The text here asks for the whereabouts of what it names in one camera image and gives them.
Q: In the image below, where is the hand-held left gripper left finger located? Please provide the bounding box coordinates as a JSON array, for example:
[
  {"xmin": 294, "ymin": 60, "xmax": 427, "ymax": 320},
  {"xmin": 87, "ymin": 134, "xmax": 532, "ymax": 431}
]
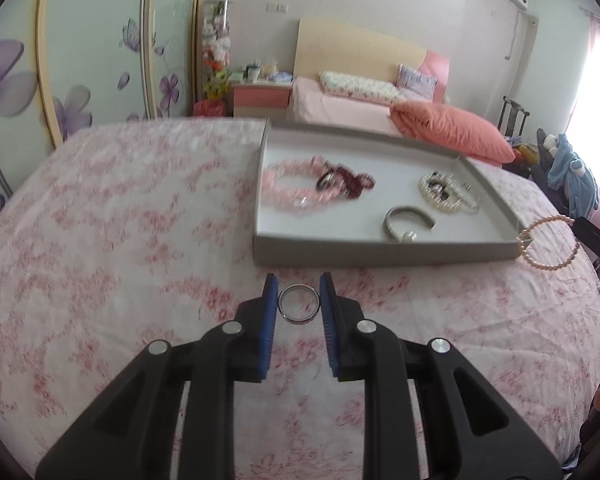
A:
[{"xmin": 35, "ymin": 274, "xmax": 280, "ymax": 480}]

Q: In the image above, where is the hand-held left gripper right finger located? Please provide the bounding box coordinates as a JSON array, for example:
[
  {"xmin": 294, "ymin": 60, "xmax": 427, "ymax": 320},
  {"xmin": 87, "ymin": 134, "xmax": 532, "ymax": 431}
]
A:
[{"xmin": 319, "ymin": 272, "xmax": 567, "ymax": 480}]

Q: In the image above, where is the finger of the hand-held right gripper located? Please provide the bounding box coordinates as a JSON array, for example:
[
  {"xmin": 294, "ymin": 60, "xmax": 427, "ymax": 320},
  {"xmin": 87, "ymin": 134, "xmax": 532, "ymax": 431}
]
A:
[{"xmin": 574, "ymin": 216, "xmax": 600, "ymax": 281}]

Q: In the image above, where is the silver band ring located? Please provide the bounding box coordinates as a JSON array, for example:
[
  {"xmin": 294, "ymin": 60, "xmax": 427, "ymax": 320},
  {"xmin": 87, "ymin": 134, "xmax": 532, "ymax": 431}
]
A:
[{"xmin": 277, "ymin": 285, "xmax": 322, "ymax": 324}]

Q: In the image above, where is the pink pearl bracelet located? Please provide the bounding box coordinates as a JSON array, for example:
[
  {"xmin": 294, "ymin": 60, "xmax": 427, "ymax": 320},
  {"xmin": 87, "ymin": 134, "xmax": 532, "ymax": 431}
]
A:
[{"xmin": 516, "ymin": 214, "xmax": 582, "ymax": 272}]

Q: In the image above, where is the grey cardboard tray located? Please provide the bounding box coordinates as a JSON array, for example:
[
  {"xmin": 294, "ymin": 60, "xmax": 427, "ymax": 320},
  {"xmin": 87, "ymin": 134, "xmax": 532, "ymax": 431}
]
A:
[{"xmin": 252, "ymin": 119, "xmax": 530, "ymax": 268}]

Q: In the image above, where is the thin silver bangle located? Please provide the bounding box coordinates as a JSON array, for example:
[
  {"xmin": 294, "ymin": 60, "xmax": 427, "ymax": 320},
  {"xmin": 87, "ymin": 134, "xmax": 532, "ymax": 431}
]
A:
[{"xmin": 452, "ymin": 172, "xmax": 482, "ymax": 216}]

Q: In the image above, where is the wide silver cuff bangle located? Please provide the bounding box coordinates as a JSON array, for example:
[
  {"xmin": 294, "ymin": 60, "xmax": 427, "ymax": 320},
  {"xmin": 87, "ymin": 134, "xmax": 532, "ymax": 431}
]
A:
[{"xmin": 384, "ymin": 205, "xmax": 438, "ymax": 242}]

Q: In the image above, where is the dark red bead bracelet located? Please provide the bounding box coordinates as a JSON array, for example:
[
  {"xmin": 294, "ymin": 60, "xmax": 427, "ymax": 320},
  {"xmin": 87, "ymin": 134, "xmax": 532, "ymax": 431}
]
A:
[{"xmin": 316, "ymin": 161, "xmax": 377, "ymax": 202}]

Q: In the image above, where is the blue stuffed toy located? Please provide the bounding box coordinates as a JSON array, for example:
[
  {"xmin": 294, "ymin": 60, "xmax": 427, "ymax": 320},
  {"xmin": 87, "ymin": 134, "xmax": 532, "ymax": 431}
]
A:
[{"xmin": 547, "ymin": 132, "xmax": 600, "ymax": 216}]

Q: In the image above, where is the red yellow toy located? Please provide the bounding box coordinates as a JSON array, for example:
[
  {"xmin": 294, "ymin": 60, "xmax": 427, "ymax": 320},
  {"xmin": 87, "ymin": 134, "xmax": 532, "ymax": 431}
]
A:
[{"xmin": 512, "ymin": 137, "xmax": 538, "ymax": 166}]

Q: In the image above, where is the dark wooden chair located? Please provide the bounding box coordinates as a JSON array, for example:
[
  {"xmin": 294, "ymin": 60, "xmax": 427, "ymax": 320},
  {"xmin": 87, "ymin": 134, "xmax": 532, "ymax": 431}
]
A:
[{"xmin": 496, "ymin": 96, "xmax": 531, "ymax": 141}]

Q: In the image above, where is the pink floral bedsheet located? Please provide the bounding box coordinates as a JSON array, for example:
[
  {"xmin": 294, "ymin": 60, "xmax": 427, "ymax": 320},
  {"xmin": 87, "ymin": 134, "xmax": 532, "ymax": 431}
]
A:
[{"xmin": 0, "ymin": 117, "xmax": 600, "ymax": 480}]

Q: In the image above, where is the coral pink pillow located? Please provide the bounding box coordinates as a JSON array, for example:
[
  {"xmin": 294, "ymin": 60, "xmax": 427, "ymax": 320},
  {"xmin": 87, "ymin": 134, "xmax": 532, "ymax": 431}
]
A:
[{"xmin": 390, "ymin": 99, "xmax": 517, "ymax": 165}]

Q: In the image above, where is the pink mattress sheet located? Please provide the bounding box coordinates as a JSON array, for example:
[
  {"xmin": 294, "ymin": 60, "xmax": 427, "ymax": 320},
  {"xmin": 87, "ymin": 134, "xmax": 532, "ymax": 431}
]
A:
[{"xmin": 285, "ymin": 76, "xmax": 406, "ymax": 138}]

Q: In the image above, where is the red bag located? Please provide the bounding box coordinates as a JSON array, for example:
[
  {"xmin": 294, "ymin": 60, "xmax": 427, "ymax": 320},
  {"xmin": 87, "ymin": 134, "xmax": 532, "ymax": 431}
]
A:
[{"xmin": 194, "ymin": 100, "xmax": 227, "ymax": 118}]

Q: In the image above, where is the pink white nightstand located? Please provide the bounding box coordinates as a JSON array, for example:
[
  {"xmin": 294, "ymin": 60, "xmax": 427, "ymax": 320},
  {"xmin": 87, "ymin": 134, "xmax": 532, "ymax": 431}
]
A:
[{"xmin": 231, "ymin": 80, "xmax": 295, "ymax": 121}]

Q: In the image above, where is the lilac patterned pillow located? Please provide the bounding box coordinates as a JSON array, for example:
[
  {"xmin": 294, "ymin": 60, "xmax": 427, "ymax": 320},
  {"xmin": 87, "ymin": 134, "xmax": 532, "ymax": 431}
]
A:
[{"xmin": 396, "ymin": 63, "xmax": 439, "ymax": 97}]

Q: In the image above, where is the floral white pillow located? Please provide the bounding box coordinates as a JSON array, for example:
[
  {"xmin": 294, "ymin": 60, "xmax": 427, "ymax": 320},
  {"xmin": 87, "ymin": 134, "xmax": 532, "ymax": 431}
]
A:
[{"xmin": 319, "ymin": 70, "xmax": 401, "ymax": 101}]

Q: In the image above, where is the yellow green plush toy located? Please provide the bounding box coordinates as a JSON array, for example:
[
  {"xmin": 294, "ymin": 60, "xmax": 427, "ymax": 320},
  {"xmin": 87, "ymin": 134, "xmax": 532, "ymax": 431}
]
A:
[{"xmin": 204, "ymin": 67, "xmax": 231, "ymax": 101}]

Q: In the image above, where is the beige pink headboard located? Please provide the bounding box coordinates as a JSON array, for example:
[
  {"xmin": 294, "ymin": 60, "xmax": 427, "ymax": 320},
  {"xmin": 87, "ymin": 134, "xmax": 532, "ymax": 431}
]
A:
[{"xmin": 294, "ymin": 16, "xmax": 452, "ymax": 103}]

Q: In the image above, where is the clear plush toy tube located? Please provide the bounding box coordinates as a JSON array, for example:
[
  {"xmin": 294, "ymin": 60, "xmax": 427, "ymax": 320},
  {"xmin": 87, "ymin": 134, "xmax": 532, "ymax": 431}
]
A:
[{"xmin": 200, "ymin": 0, "xmax": 237, "ymax": 86}]

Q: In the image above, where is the floral sliding wardrobe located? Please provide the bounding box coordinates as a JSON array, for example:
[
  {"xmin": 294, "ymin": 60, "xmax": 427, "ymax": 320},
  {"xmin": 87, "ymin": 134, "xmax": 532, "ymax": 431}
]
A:
[{"xmin": 0, "ymin": 0, "xmax": 206, "ymax": 241}]

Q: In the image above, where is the pink bead bracelet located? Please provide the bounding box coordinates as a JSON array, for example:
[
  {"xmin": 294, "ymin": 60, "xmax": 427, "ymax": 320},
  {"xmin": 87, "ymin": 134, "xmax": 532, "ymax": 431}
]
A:
[{"xmin": 261, "ymin": 156, "xmax": 341, "ymax": 212}]

